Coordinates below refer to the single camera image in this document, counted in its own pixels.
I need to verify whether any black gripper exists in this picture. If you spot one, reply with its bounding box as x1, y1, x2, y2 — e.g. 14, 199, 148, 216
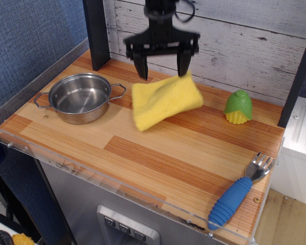
123, 18, 200, 80

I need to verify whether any yellow cloth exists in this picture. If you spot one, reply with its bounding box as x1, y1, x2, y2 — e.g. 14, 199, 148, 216
132, 72, 204, 131

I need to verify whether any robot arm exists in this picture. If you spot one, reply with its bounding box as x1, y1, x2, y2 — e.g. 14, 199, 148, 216
123, 1, 200, 79

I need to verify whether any small steel pot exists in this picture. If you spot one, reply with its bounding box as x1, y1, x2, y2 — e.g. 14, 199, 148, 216
34, 73, 127, 125

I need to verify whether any green and yellow toy corn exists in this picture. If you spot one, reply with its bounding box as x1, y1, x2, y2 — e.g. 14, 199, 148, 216
223, 90, 252, 125

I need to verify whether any white aluminium block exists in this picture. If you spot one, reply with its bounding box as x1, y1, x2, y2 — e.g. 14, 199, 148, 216
283, 97, 306, 154

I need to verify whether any silver button panel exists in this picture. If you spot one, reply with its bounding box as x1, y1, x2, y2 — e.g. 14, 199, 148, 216
96, 205, 160, 244

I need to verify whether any clear acrylic front guard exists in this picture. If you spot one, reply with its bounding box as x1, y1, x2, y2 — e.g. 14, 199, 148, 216
0, 120, 282, 244

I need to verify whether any black cable loop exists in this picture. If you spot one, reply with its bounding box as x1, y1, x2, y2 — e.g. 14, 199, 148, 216
174, 0, 196, 23

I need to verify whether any black vertical post left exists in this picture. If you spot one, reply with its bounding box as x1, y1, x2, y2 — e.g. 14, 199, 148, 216
83, 0, 111, 71

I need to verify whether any black vertical post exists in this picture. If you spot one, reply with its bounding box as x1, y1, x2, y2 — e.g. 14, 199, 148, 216
83, 0, 111, 71
277, 48, 306, 128

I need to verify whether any black vertical post right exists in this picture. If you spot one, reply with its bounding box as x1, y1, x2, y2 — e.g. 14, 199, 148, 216
277, 48, 306, 128

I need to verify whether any blue handled fork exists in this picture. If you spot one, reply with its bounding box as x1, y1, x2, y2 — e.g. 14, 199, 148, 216
208, 152, 275, 231

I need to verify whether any metal side rail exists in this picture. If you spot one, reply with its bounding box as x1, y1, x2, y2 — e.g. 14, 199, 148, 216
0, 38, 89, 124

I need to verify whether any black corrugated hose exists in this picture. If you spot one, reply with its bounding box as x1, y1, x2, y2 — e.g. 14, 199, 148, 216
0, 228, 15, 245

